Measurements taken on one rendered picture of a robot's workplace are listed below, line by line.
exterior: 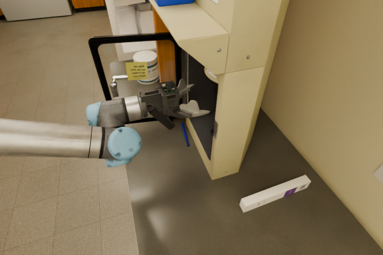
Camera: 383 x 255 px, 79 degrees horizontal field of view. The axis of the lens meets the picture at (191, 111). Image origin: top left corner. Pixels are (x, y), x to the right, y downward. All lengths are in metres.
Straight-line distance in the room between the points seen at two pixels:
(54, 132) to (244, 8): 0.46
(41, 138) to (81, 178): 1.66
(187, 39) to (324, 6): 0.56
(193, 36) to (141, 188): 0.60
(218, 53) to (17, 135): 0.44
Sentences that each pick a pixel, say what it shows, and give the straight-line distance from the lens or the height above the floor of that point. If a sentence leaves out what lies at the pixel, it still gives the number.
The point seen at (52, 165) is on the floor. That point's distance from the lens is 2.40.
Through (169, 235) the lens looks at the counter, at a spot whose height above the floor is 0.94.
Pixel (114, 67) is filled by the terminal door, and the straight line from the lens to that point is 0.88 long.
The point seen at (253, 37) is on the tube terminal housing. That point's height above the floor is 1.49.
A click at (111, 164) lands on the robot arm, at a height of 1.17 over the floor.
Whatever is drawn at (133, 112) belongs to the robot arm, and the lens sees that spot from 0.69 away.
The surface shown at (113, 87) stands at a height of 1.20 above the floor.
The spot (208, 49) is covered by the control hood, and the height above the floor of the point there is 1.48.
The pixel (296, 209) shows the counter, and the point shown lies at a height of 0.94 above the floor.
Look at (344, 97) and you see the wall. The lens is 0.90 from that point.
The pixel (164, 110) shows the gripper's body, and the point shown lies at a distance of 0.71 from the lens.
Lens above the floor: 1.71
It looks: 42 degrees down
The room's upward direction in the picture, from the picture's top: 1 degrees clockwise
